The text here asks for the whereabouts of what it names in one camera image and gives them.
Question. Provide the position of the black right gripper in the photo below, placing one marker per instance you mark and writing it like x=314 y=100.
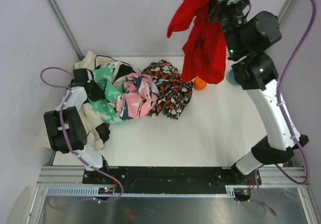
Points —
x=223 y=2

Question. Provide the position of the red cloth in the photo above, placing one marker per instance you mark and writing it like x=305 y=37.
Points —
x=205 y=50

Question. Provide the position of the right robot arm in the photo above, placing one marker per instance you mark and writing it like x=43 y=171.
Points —
x=247 y=40

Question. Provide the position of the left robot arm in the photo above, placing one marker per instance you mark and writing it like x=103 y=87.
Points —
x=74 y=127

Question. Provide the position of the dark orange patterned cloth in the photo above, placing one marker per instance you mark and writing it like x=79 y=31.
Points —
x=174 y=94

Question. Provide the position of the pink navy patterned cloth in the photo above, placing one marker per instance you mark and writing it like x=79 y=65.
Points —
x=139 y=97

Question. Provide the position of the green white tie-dye cloth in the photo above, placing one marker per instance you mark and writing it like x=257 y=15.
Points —
x=105 y=108

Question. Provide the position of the blue ball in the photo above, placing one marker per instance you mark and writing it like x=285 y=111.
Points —
x=231 y=78

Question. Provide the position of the orange ball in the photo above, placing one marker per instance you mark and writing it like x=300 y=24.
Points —
x=199 y=84

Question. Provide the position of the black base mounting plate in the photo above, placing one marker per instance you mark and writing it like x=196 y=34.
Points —
x=219 y=175

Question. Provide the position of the black cream garment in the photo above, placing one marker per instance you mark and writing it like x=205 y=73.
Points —
x=86 y=89

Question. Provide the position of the aluminium frame rail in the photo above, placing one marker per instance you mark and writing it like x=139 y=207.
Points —
x=270 y=177

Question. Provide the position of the grey slotted cable duct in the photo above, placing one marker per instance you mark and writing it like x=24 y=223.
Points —
x=102 y=191

